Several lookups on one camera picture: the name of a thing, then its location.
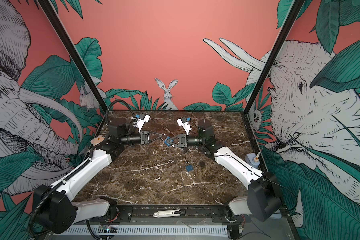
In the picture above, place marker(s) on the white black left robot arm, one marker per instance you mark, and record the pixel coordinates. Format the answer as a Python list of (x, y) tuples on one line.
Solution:
[(54, 209)]

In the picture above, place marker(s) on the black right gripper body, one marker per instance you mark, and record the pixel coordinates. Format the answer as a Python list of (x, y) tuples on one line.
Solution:
[(195, 141)]

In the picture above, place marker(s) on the white utility knife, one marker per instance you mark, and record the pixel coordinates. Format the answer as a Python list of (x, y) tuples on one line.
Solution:
[(169, 213)]

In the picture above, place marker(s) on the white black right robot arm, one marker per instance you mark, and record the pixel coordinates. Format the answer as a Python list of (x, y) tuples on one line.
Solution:
[(264, 197)]

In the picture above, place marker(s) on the white slotted cable duct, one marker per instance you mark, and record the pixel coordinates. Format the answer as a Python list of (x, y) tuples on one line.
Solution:
[(155, 230)]

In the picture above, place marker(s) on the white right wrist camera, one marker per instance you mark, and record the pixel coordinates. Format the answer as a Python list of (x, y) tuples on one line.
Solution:
[(185, 124)]

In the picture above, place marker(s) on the black padlock front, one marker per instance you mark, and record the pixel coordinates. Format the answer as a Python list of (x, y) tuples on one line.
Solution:
[(202, 163)]

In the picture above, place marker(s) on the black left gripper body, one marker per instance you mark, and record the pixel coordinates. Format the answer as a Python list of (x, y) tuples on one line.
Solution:
[(132, 139)]

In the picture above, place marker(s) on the plush doll striped shirt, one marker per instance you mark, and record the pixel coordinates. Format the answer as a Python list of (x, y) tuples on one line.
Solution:
[(97, 140)]

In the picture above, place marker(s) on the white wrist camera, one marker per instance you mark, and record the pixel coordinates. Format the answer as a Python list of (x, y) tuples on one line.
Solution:
[(140, 120), (185, 124)]

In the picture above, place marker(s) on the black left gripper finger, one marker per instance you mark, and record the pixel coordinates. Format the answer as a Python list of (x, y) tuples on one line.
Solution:
[(155, 139), (154, 134)]

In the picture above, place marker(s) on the black front mounting rail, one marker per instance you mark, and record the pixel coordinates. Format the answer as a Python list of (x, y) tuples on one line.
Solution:
[(217, 213)]

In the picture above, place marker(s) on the black left frame post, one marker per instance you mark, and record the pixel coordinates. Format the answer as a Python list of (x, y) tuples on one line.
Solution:
[(59, 28)]

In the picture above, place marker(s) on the black right frame post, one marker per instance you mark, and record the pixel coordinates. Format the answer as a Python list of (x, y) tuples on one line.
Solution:
[(286, 27)]

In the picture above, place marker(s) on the black frame post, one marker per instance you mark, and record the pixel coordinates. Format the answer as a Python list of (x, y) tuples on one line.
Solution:
[(59, 28), (286, 27)]

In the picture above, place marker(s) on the small green circuit board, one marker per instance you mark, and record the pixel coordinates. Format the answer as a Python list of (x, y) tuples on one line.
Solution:
[(107, 230)]

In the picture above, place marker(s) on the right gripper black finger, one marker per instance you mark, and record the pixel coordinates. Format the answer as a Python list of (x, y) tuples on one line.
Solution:
[(175, 145), (174, 139)]

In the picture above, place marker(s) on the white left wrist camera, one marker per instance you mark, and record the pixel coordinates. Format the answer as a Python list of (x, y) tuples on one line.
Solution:
[(140, 120)]

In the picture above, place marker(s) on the grey oval pad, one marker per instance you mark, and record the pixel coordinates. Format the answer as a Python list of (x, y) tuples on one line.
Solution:
[(276, 216)]

